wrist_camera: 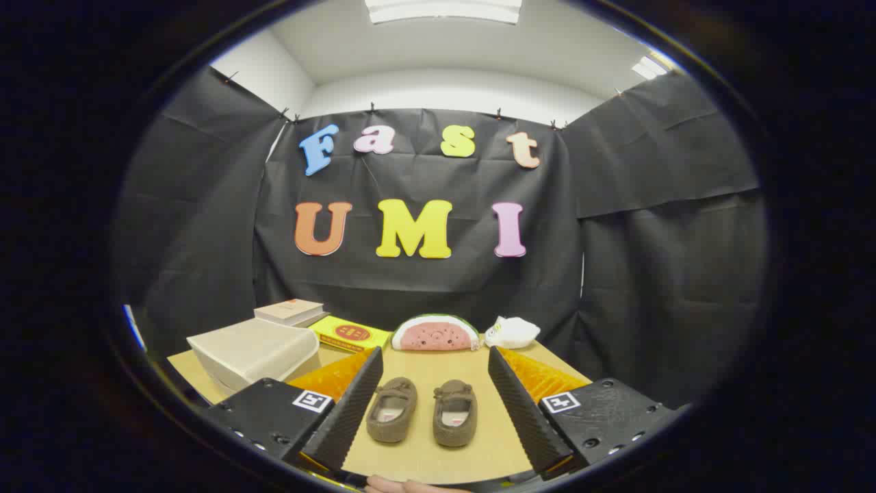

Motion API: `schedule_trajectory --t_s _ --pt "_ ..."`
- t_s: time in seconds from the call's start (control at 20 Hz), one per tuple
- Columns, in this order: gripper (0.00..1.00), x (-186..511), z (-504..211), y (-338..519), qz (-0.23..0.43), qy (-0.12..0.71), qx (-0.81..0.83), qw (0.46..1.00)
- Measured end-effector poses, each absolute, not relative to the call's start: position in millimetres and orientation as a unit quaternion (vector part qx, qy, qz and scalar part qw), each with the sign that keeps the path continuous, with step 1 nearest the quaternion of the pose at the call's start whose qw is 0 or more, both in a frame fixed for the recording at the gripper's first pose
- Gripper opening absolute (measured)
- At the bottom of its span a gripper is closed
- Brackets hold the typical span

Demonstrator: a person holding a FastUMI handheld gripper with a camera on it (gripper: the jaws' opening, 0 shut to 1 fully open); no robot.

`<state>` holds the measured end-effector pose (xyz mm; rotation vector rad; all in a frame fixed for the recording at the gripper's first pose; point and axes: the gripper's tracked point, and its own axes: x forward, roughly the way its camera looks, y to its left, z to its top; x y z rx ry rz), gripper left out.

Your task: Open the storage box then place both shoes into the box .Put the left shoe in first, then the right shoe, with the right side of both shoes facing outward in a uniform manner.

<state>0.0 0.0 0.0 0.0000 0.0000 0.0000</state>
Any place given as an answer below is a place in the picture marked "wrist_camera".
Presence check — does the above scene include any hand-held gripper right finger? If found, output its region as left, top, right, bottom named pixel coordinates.
left=487, top=346, right=685, bottom=480

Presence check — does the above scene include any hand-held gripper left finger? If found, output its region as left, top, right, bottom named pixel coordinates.
left=203, top=346, right=385, bottom=475

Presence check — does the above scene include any brown suede shoe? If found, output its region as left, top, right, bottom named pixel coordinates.
left=433, top=379, right=478, bottom=448
left=366, top=377, right=418, bottom=444

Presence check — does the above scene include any cream fabric storage box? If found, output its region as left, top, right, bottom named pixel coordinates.
left=186, top=317, right=321, bottom=392

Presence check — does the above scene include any yellow book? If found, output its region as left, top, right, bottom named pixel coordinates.
left=308, top=315, right=392, bottom=354

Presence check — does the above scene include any white plush toy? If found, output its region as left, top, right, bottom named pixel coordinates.
left=484, top=316, right=541, bottom=349

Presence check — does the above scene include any watermelon plush toy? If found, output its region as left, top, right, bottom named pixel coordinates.
left=391, top=314, right=482, bottom=352

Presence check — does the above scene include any beige book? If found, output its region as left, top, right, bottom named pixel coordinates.
left=254, top=299, right=325, bottom=324

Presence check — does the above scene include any black backdrop cloth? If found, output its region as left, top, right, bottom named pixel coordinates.
left=113, top=68, right=767, bottom=412

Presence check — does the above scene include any small ceiling light panel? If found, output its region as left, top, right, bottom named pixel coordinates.
left=631, top=53, right=675, bottom=81

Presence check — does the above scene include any large ceiling light panel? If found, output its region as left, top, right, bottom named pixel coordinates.
left=364, top=0, right=524, bottom=25

